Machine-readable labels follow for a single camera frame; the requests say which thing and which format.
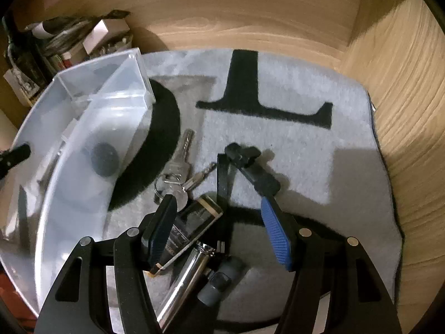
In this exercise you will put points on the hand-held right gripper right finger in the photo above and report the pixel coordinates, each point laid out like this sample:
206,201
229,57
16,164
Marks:
276,233

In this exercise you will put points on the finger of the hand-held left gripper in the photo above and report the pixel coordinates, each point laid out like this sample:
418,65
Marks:
17,153

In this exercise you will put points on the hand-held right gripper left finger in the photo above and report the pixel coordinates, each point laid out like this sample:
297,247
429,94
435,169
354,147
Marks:
160,229

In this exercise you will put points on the black device with gold trim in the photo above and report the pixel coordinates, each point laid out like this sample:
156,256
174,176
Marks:
196,219

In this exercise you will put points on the clear plastic storage box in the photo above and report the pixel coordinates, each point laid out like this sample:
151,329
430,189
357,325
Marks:
69,195

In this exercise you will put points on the small dark grey device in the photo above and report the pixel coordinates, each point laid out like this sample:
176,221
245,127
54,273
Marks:
222,280

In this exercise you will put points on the chrome metal tube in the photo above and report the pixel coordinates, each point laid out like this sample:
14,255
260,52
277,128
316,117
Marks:
180,285

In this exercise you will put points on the bunch of silver keys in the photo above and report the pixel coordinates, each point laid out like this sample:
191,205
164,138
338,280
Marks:
177,167

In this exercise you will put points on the white printed carton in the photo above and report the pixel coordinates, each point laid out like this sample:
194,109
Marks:
21,87

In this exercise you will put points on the round dark grey disc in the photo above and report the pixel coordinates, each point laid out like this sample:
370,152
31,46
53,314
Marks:
104,160

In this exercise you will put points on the stack of magazines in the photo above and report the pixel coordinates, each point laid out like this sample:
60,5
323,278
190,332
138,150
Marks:
64,38

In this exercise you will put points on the small white cardboard box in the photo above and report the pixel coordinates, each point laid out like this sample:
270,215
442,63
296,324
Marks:
104,33

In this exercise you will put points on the grey mat with black letters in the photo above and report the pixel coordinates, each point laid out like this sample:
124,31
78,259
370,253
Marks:
285,76

